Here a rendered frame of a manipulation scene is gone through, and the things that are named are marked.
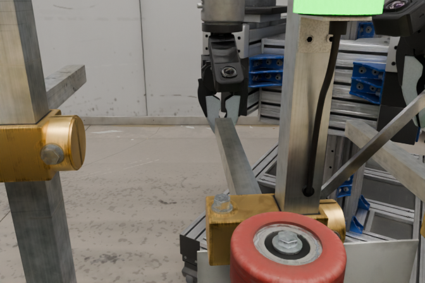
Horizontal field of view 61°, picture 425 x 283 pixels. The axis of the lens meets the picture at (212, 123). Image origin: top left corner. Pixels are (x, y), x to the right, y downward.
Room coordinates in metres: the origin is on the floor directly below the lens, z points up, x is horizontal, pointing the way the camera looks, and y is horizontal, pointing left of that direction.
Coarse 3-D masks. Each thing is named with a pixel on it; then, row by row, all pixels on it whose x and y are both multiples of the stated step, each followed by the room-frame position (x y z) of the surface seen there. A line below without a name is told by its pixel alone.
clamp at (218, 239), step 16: (208, 208) 0.31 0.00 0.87; (240, 208) 0.31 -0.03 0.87; (256, 208) 0.31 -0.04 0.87; (272, 208) 0.31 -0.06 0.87; (320, 208) 0.31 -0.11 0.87; (336, 208) 0.31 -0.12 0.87; (208, 224) 0.29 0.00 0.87; (224, 224) 0.28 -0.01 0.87; (336, 224) 0.30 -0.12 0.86; (208, 240) 0.29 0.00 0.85; (224, 240) 0.28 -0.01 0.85; (208, 256) 0.29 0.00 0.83; (224, 256) 0.28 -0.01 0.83
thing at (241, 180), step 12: (216, 120) 0.61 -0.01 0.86; (228, 120) 0.61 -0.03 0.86; (216, 132) 0.58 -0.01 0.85; (228, 132) 0.55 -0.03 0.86; (228, 144) 0.50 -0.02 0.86; (240, 144) 0.50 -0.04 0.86; (228, 156) 0.45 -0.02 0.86; (240, 156) 0.45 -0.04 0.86; (228, 168) 0.42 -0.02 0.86; (240, 168) 0.42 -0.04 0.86; (228, 180) 0.41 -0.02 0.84; (240, 180) 0.38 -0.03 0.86; (252, 180) 0.38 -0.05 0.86; (240, 192) 0.36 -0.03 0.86; (252, 192) 0.36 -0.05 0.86
